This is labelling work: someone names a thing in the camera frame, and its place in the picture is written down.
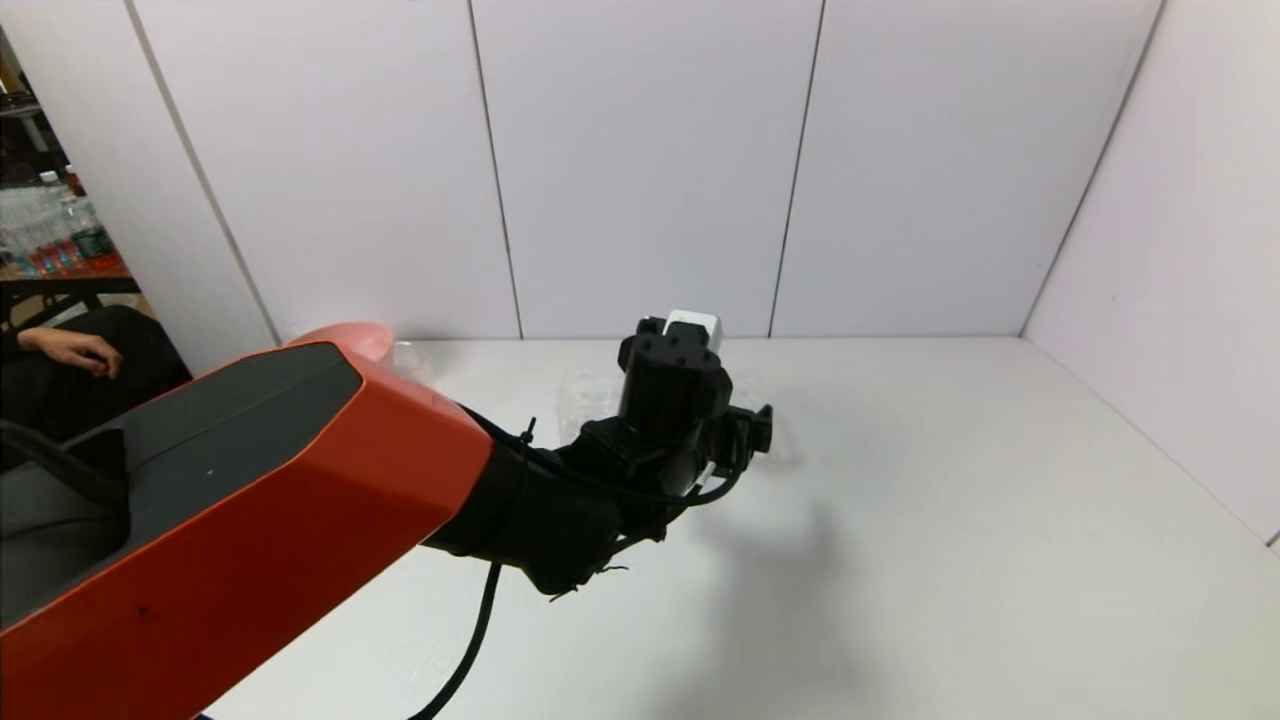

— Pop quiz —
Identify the seated person in black clothing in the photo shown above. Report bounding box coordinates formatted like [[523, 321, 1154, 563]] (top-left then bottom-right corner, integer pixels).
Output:
[[0, 304, 193, 471]]

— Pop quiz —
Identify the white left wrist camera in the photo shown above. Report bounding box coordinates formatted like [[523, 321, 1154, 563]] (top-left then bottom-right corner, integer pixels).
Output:
[[662, 309, 724, 354]]

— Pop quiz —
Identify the clear plastic water bottle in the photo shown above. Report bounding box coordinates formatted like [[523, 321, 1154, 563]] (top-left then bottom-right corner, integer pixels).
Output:
[[33, 171, 72, 273]]

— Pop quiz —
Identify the green labelled plastic bottle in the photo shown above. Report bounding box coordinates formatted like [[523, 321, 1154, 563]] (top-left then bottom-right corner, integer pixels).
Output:
[[71, 197, 114, 263]]

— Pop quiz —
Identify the bare person hand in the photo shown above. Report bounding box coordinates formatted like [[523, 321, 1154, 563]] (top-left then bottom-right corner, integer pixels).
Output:
[[17, 326, 124, 380]]

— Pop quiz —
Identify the clear glass beaker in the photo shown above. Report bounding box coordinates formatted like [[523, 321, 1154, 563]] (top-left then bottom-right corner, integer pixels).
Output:
[[391, 340, 439, 390]]

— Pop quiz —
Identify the clear acrylic test tube rack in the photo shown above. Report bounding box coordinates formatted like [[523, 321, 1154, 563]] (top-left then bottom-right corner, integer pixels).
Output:
[[557, 366, 791, 466]]

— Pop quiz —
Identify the pink plastic bowl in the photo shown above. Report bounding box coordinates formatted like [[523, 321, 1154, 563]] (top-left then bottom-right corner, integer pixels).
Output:
[[288, 320, 397, 364]]

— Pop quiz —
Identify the wooden side table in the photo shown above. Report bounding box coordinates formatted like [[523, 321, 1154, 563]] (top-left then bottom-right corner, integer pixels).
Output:
[[0, 255, 142, 303]]

